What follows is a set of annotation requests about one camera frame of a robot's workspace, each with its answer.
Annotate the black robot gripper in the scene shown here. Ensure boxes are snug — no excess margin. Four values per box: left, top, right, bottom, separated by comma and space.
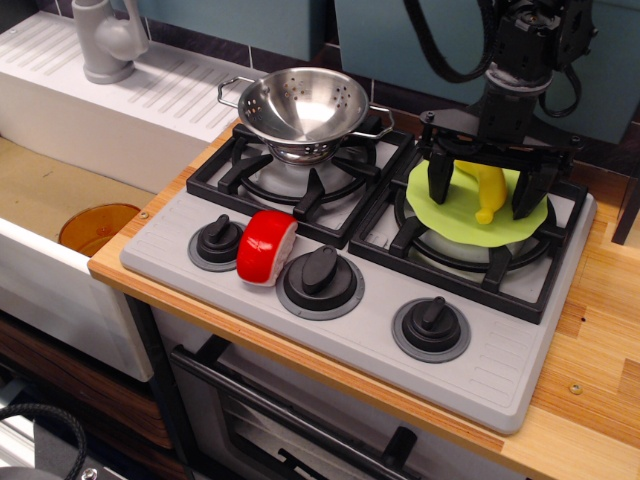
421, 87, 583, 220

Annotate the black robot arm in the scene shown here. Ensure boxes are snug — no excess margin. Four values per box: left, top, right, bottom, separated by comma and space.
404, 1, 597, 219

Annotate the yellow toy banana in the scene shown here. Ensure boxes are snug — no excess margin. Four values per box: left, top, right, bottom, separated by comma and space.
454, 160, 508, 225

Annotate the green round plate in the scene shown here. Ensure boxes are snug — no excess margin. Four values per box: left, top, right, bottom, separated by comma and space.
406, 161, 550, 247

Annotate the black right burner grate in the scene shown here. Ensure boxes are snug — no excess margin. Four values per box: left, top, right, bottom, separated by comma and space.
349, 148, 596, 324

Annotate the black burner grate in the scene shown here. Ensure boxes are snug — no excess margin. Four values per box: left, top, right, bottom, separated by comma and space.
349, 148, 596, 324
186, 117, 414, 249

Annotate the black right stove knob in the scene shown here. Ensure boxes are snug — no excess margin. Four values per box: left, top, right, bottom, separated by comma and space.
391, 296, 471, 364

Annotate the black stove knob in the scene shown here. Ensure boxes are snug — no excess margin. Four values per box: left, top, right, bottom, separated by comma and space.
391, 296, 471, 364
188, 214, 244, 272
276, 245, 365, 321

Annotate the silver metal colander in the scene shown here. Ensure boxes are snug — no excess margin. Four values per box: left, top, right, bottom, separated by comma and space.
217, 67, 395, 165

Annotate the black middle stove knob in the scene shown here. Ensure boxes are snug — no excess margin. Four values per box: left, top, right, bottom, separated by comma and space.
276, 245, 365, 321

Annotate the grey toy stove top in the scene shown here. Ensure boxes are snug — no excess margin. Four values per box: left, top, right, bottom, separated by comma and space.
118, 119, 598, 435

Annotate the black left burner grate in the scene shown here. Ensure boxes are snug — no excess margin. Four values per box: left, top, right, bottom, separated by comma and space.
186, 117, 414, 249

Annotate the black left stove knob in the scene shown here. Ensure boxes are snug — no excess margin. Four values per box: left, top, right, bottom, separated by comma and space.
188, 214, 244, 272

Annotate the toy oven door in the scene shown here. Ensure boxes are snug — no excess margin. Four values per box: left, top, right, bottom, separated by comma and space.
170, 336, 420, 479

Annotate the grey toy faucet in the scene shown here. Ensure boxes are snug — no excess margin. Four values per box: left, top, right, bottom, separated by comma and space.
72, 0, 149, 85

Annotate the orange plastic bowl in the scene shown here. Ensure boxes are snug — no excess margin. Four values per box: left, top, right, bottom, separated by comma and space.
58, 203, 140, 257

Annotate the white toy sink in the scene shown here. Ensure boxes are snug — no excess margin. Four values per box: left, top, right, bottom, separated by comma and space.
1, 12, 248, 382

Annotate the black braided cable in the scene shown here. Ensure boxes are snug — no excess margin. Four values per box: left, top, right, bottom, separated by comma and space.
403, 0, 506, 84

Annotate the black cable lower left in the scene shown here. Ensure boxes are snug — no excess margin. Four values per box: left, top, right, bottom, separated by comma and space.
0, 402, 89, 480

